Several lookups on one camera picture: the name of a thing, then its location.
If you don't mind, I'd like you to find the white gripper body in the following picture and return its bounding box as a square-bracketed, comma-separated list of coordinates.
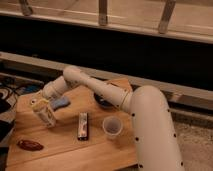
[42, 76, 69, 99]

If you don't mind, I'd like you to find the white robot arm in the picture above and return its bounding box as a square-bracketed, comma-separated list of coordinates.
[42, 65, 185, 171]

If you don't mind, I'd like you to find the blue sponge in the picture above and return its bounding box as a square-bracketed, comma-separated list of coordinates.
[50, 96, 70, 111]

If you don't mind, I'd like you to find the black bowl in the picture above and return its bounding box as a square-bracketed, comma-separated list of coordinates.
[94, 94, 113, 108]

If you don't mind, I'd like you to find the wooden board table top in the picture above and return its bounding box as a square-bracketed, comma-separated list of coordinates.
[6, 86, 136, 171]

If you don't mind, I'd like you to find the dark red oval object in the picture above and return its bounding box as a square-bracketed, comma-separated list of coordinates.
[17, 140, 44, 151]

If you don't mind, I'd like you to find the clear plastic cup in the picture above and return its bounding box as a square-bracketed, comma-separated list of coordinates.
[102, 116, 123, 140]

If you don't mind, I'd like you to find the black cables and clutter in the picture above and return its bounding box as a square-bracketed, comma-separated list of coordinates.
[0, 76, 43, 148]

